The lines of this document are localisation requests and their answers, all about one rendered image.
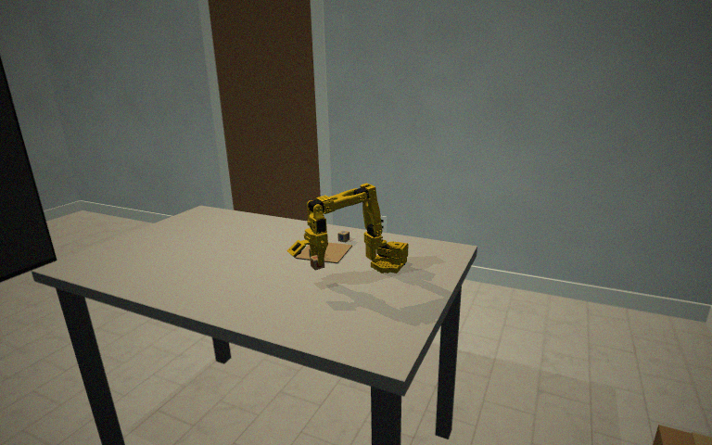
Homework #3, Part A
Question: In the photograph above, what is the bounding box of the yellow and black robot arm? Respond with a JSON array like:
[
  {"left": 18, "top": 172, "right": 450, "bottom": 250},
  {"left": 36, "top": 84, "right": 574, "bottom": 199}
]
[{"left": 307, "top": 184, "right": 407, "bottom": 273}]

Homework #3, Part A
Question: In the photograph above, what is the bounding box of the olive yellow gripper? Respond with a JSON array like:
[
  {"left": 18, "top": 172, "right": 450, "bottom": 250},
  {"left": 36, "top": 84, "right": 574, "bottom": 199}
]
[{"left": 287, "top": 228, "right": 328, "bottom": 266}]

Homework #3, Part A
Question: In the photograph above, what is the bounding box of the tan flat mat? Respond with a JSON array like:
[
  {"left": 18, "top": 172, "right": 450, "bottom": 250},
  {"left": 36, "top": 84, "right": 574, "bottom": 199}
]
[{"left": 295, "top": 242, "right": 352, "bottom": 263}]

